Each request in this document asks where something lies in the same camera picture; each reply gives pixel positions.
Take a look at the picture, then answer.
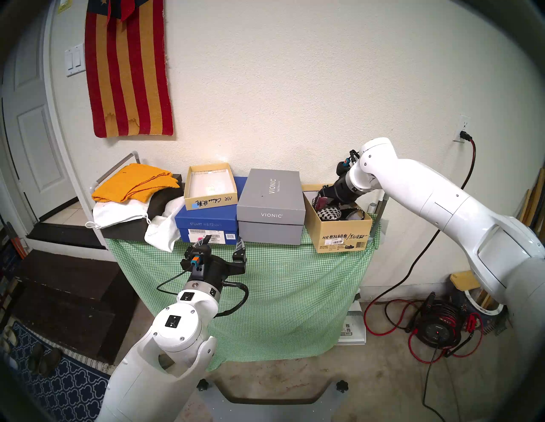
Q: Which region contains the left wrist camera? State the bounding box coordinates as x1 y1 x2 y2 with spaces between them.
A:
186 246 212 271

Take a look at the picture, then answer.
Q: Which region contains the orange folded cloth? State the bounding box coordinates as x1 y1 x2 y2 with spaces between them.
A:
92 163 181 204

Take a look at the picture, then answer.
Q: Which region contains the blue Stuart Weitzman shoe box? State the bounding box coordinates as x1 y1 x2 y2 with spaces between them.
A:
175 177 247 245

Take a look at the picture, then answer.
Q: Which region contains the white cloth dust bag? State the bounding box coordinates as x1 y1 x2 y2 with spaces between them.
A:
144 196 186 253

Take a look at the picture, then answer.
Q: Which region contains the tan shoe box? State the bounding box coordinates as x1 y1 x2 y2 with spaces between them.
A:
303 184 374 254

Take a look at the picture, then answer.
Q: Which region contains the thin black floor cable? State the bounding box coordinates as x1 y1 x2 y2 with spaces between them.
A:
422 347 447 422

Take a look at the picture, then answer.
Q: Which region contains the grey Vionic shoe box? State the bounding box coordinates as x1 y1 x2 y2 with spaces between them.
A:
236 168 307 246

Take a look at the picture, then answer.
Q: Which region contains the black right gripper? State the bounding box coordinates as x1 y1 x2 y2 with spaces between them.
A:
317 174 363 210

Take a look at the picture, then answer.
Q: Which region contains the black red cable reel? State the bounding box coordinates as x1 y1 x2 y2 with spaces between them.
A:
415 293 465 350

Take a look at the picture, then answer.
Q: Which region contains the grey cart handle frame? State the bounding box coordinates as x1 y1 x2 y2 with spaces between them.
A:
370 189 389 246
89 151 141 193

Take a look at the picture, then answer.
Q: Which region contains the blue patterned rug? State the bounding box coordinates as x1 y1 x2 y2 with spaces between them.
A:
0 321 110 422

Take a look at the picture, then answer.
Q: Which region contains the dark slipper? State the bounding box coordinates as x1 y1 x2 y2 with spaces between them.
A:
28 342 44 374
39 348 63 377

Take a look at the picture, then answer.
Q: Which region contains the white device under table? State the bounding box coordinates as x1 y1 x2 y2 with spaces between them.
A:
338 294 367 345

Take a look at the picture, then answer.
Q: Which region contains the white panel door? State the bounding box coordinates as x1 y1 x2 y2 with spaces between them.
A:
0 9 79 224

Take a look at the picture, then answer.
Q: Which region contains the white drawstring dust bag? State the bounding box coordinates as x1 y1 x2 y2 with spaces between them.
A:
85 198 150 230

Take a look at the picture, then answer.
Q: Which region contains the black power cord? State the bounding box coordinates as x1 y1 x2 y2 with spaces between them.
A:
368 132 476 303

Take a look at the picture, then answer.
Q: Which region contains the red yellow striped wall hanging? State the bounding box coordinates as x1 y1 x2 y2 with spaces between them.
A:
85 0 174 138

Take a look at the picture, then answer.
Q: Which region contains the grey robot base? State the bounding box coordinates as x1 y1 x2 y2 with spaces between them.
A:
196 379 350 422

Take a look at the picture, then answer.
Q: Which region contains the white wall outlet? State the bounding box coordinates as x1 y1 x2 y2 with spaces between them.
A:
454 116 472 144

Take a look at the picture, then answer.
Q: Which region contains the bundle of wooden sticks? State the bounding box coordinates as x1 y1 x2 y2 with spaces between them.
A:
511 168 545 239

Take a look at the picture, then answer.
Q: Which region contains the black flat box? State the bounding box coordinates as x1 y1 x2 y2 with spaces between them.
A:
100 172 184 242

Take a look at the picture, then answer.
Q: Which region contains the blue white bucket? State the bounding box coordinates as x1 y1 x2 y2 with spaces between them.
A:
458 288 506 328

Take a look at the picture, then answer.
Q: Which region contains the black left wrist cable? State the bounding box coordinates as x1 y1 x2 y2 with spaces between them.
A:
156 270 250 319

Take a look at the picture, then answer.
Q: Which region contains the small tan open box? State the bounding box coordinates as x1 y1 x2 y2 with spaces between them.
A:
184 163 238 211

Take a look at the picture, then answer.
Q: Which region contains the white light switch plate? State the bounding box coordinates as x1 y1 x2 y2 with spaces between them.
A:
64 43 86 77

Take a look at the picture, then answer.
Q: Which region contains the dark brown floor mat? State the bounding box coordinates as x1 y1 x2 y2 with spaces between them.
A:
12 249 140 365

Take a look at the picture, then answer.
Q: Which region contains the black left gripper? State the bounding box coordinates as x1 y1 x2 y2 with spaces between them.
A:
189 235 247 295

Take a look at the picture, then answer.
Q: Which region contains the green checked tablecloth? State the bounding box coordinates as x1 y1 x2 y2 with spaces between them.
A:
106 211 382 371

